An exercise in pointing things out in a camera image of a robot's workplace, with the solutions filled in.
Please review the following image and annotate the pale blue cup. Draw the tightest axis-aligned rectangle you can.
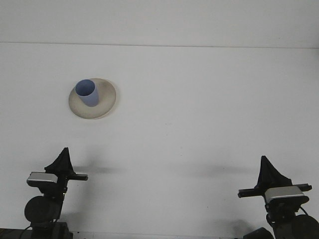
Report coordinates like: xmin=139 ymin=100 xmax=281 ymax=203
xmin=75 ymin=79 xmax=99 ymax=108

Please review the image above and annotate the pale round plate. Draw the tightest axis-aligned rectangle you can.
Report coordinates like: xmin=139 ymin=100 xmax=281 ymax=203
xmin=68 ymin=78 xmax=118 ymax=120

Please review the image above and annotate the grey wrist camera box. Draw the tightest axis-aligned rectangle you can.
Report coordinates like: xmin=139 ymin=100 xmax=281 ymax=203
xmin=264 ymin=186 xmax=310 ymax=201
xmin=26 ymin=171 xmax=58 ymax=187

